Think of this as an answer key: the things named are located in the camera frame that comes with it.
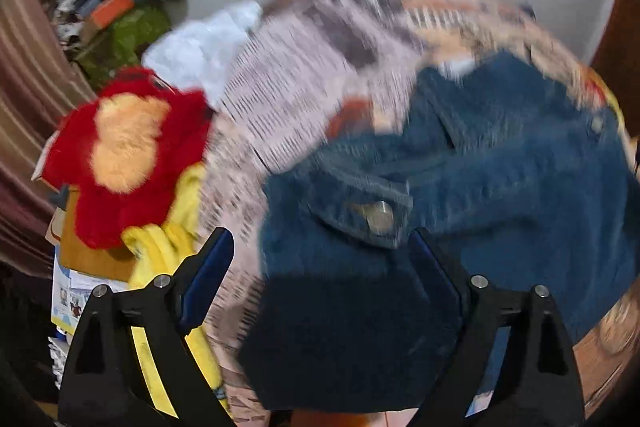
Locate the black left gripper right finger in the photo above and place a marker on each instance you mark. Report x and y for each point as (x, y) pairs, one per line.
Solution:
(513, 363)

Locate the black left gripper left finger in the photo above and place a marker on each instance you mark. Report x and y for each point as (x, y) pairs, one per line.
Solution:
(129, 363)

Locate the blue denim jacket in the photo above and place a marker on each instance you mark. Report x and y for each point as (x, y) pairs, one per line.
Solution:
(506, 174)

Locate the red plush toy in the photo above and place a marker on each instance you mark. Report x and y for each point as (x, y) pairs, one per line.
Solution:
(125, 152)

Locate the striped brown curtain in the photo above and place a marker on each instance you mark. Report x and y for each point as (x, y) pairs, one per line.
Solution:
(38, 89)

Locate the brown wooden door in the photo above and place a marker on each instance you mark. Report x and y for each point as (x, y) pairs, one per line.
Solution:
(617, 56)

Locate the white cloth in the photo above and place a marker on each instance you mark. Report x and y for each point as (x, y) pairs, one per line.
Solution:
(198, 55)

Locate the green bag with clutter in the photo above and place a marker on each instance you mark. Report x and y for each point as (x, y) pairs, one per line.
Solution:
(101, 37)

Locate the newspaper print bed blanket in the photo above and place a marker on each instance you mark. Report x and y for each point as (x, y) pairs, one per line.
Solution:
(316, 70)

